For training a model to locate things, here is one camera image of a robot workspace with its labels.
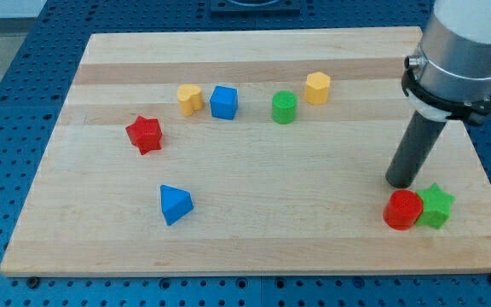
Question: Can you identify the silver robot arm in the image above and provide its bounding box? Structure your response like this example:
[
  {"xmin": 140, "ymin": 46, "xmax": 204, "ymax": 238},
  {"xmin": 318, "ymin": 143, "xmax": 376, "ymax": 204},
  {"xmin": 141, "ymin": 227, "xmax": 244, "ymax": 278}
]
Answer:
[{"xmin": 401, "ymin": 0, "xmax": 491, "ymax": 125}]

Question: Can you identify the blue triangle block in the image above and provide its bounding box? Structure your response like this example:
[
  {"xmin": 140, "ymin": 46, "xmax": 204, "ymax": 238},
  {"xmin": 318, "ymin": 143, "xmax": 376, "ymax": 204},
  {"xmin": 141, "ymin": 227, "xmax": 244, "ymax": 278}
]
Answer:
[{"xmin": 160, "ymin": 185, "xmax": 194, "ymax": 226}]

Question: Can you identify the wooden board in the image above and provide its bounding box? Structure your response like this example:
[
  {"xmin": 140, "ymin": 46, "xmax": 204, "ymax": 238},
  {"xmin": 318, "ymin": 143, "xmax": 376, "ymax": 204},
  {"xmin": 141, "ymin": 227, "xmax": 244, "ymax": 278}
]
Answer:
[{"xmin": 0, "ymin": 27, "xmax": 491, "ymax": 277}]

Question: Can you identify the blue cube block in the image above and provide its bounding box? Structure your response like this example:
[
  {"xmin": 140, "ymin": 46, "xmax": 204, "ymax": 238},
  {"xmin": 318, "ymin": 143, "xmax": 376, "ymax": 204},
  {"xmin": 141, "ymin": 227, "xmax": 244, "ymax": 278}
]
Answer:
[{"xmin": 210, "ymin": 85, "xmax": 238, "ymax": 120}]

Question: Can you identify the green cylinder block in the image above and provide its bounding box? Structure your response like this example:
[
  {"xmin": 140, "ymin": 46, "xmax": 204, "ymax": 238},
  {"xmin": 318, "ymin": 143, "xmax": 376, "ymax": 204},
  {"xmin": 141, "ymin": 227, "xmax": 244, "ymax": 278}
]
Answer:
[{"xmin": 271, "ymin": 90, "xmax": 297, "ymax": 125}]

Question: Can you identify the yellow heart block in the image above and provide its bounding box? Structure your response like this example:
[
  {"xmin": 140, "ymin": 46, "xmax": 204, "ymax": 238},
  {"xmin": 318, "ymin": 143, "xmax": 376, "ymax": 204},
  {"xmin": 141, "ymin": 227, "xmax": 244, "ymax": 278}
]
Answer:
[{"xmin": 176, "ymin": 84, "xmax": 205, "ymax": 116}]

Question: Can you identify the yellow hexagon block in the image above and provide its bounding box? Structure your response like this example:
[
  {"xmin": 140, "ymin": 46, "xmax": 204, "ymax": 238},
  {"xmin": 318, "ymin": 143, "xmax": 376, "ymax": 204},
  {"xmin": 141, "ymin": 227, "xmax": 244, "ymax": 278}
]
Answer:
[{"xmin": 304, "ymin": 72, "xmax": 331, "ymax": 105}]

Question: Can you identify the red star block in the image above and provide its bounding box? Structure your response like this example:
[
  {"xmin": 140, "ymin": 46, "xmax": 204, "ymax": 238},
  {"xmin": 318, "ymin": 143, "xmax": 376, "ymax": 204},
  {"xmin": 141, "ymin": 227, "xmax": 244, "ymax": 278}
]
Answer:
[{"xmin": 125, "ymin": 116, "xmax": 163, "ymax": 155}]

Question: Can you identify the red cylinder block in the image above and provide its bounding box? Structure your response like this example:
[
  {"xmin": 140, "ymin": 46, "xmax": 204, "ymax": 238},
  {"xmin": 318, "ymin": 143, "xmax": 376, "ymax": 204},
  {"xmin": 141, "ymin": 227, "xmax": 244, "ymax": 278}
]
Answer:
[{"xmin": 383, "ymin": 189, "xmax": 424, "ymax": 230}]

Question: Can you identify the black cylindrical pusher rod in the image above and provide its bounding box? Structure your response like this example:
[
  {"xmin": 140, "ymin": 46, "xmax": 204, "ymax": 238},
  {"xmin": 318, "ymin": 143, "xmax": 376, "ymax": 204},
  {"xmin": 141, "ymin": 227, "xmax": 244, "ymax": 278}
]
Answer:
[{"xmin": 385, "ymin": 112, "xmax": 446, "ymax": 188}]

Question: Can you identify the green star block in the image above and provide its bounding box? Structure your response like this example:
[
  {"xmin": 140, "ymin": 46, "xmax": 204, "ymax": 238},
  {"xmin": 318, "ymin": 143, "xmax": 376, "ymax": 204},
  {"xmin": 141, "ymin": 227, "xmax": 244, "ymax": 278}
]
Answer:
[{"xmin": 415, "ymin": 183, "xmax": 455, "ymax": 229}]

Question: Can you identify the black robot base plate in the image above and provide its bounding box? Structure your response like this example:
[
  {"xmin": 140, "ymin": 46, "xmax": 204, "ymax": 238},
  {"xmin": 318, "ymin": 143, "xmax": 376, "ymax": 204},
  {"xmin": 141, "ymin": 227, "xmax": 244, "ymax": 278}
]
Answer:
[{"xmin": 210, "ymin": 0, "xmax": 302, "ymax": 15}]

